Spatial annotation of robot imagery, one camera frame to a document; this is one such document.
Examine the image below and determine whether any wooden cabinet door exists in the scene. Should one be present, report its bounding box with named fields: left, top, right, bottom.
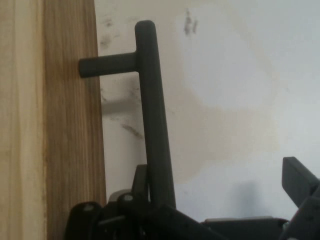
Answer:
left=0, top=0, right=108, bottom=240

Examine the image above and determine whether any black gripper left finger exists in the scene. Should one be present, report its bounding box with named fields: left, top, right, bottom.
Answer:
left=64, top=164, right=213, bottom=240

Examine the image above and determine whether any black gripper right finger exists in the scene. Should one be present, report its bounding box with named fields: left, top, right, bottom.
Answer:
left=281, top=156, right=320, bottom=240

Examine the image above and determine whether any black bar drawer handle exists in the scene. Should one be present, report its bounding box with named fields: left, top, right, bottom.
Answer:
left=78, top=20, right=177, bottom=210

